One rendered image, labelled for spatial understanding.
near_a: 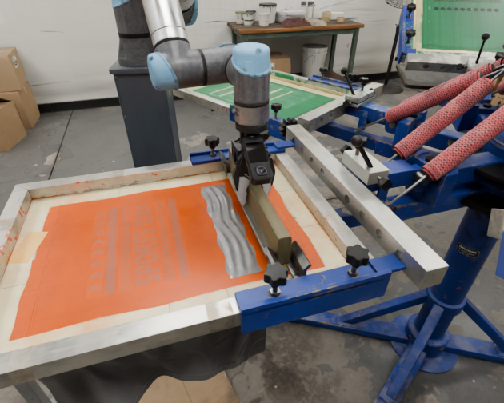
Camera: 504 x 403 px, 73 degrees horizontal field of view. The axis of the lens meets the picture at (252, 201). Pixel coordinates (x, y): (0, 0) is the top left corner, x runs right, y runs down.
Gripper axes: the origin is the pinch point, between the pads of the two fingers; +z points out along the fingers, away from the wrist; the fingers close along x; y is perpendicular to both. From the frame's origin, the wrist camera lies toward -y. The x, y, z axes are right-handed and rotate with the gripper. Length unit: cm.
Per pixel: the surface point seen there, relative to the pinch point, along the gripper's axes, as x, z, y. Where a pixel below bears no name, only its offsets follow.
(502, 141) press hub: -76, -5, 0
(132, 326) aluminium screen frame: 29.8, 1.8, -26.5
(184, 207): 16.5, 5.3, 9.8
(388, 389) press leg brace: -52, 93, -17
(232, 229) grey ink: 6.5, 4.9, -3.1
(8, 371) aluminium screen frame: 48, 2, -29
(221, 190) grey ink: 5.5, 4.6, 13.7
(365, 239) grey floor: -99, 101, 72
